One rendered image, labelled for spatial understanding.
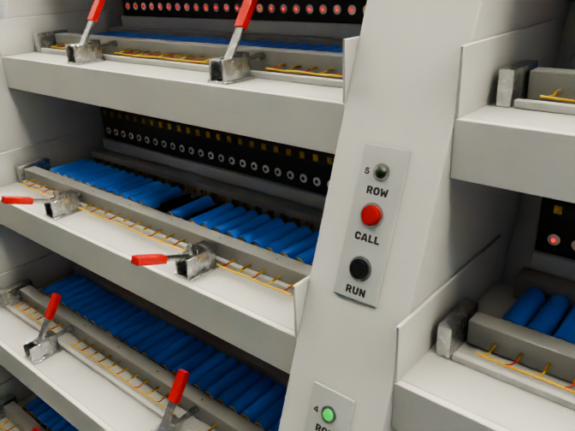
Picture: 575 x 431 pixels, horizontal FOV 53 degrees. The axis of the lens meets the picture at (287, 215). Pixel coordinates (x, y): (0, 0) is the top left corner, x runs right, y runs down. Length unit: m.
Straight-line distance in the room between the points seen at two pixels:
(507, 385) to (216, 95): 0.36
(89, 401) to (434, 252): 0.48
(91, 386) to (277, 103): 0.45
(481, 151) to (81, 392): 0.57
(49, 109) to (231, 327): 0.55
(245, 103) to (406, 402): 0.30
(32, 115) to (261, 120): 0.52
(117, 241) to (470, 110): 0.44
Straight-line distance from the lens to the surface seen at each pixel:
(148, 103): 0.67
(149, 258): 0.56
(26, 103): 0.98
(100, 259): 0.72
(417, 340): 0.46
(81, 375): 0.82
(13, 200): 0.78
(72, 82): 0.79
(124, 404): 0.76
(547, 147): 0.41
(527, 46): 0.54
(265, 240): 0.63
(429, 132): 0.44
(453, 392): 0.46
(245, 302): 0.55
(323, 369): 0.49
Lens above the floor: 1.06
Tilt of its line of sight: 7 degrees down
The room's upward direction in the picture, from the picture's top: 11 degrees clockwise
